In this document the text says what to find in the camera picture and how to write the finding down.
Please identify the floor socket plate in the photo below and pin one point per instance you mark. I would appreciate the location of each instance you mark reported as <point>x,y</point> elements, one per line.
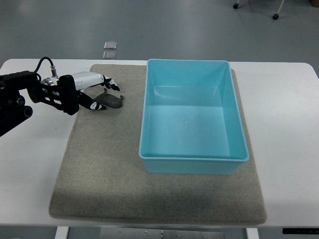
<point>110,45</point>
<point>110,55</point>

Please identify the upper floor socket plate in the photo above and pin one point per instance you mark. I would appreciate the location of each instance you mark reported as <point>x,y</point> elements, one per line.
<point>110,45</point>

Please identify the lower floor socket plate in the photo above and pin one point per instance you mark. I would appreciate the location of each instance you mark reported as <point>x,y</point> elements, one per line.
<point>110,55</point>

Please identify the grey felt mat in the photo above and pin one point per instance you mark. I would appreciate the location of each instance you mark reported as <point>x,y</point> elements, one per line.
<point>102,177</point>

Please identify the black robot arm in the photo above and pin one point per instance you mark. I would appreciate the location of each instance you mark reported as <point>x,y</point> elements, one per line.
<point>13,110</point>

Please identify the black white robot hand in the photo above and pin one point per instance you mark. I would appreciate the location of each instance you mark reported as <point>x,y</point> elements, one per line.
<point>66,93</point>

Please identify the metal table frame bar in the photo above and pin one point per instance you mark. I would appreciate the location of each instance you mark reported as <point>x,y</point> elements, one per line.
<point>130,233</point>

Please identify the blue plastic box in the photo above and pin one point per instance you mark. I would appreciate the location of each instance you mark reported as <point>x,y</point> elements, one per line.
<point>191,118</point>

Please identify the black table control panel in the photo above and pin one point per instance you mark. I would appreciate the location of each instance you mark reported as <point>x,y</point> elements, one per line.
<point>300,231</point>

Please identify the brown hippo toy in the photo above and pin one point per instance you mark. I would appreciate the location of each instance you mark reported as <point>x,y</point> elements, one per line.
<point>109,100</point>

